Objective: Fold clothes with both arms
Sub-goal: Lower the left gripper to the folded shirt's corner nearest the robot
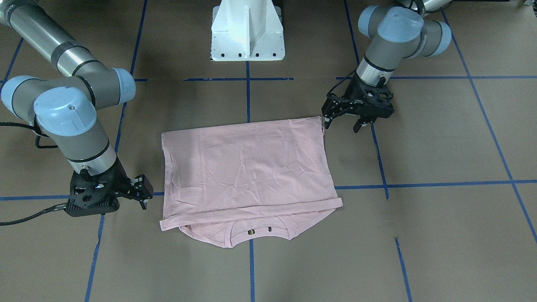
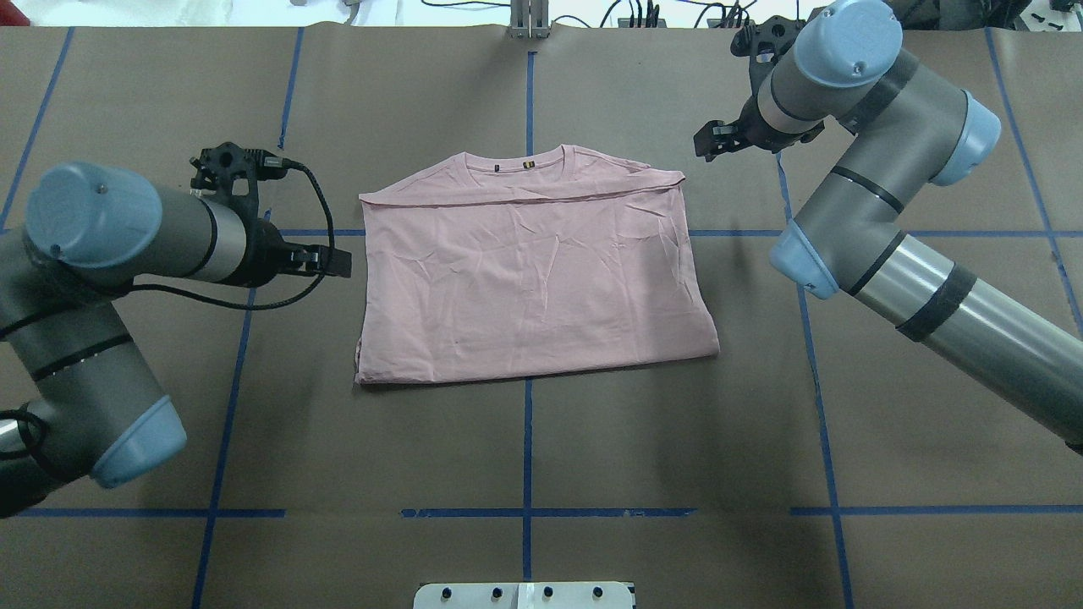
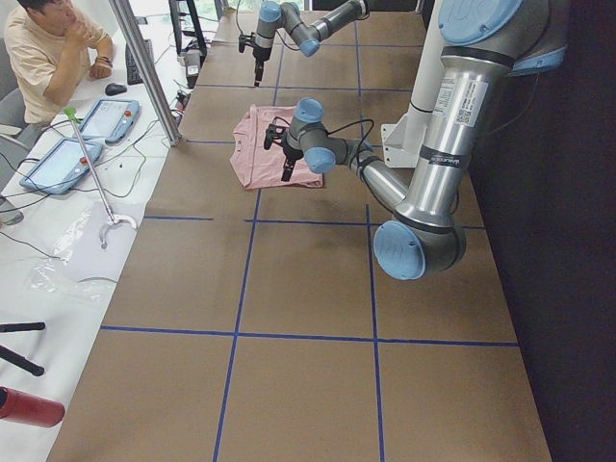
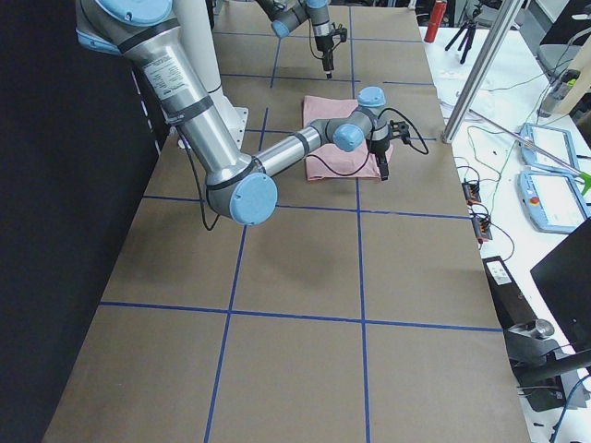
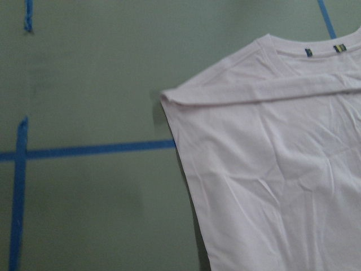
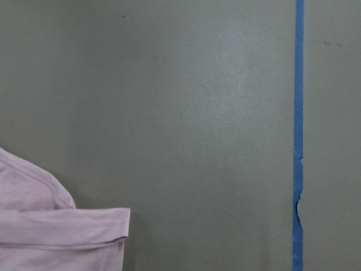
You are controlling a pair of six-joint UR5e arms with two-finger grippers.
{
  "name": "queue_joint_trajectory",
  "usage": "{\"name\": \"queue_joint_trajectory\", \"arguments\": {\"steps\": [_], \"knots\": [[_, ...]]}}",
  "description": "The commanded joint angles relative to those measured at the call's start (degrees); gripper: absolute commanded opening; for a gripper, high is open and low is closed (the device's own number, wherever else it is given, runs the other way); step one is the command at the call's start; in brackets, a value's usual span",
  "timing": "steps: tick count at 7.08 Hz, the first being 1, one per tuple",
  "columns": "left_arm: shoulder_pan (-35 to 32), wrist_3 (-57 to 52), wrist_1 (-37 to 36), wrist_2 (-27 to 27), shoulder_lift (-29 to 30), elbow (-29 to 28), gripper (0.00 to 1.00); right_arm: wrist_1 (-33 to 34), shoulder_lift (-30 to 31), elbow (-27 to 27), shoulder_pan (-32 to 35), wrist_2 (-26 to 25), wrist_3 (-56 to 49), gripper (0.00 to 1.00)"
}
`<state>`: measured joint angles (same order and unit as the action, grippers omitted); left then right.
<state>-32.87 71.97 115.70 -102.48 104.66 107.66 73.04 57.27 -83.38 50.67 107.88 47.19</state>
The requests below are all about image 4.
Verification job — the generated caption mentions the black monitor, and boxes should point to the black monitor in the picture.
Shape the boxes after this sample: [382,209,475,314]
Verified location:
[530,221,590,351]

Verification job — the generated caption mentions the red cylinder bottle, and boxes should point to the red cylinder bottle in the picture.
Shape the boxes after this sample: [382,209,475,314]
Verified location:
[424,0,447,43]

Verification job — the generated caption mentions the black tripod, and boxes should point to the black tripod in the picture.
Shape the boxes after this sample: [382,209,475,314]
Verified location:
[444,3,482,65]

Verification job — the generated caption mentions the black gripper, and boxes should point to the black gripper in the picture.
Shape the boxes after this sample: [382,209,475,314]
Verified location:
[313,22,347,79]
[368,121,411,181]

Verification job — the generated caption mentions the upper blue teach pendant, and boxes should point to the upper blue teach pendant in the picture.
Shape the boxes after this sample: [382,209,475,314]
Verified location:
[518,123,579,174]

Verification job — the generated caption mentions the orange black connector block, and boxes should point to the orange black connector block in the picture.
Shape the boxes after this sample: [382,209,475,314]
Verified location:
[461,181,482,206]

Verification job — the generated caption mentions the grabber reach tool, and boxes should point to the grabber reach tool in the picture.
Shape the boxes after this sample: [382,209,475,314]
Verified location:
[469,108,591,195]

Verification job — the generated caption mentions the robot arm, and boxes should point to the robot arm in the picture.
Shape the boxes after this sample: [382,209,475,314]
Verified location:
[256,0,348,79]
[76,1,409,225]

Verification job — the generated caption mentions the blue teach pendant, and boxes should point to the blue teach pendant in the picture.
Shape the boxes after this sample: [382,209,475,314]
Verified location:
[517,171,590,234]
[518,123,579,174]

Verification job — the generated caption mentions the pink Snoopy t-shirt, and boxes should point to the pink Snoopy t-shirt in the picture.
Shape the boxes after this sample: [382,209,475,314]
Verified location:
[303,95,392,181]

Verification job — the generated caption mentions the aluminium frame post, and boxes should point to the aluminium frame post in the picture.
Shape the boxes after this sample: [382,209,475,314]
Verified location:
[441,0,523,144]

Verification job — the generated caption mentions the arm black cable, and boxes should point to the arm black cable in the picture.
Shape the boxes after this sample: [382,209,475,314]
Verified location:
[307,27,324,61]
[182,107,429,232]

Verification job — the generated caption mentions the lower blue teach pendant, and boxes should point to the lower blue teach pendant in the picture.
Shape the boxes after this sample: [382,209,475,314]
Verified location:
[517,171,590,234]

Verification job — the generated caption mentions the black power box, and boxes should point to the black power box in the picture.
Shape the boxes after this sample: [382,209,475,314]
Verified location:
[482,256,537,329]

